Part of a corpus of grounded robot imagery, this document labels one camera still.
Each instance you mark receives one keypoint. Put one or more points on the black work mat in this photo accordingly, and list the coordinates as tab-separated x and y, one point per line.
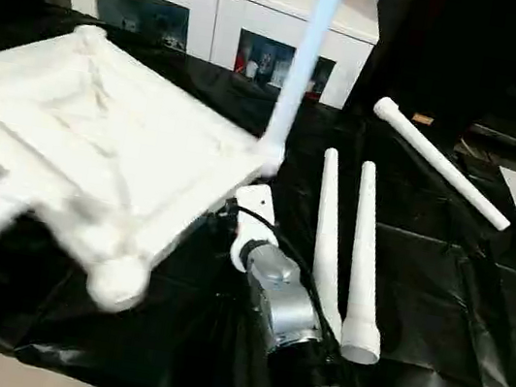
452	332

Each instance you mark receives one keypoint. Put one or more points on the white plastic table leg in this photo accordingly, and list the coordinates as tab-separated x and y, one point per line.
306	44
439	163
363	259
330	225

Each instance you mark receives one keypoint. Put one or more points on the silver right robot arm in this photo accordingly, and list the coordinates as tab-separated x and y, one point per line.
284	306

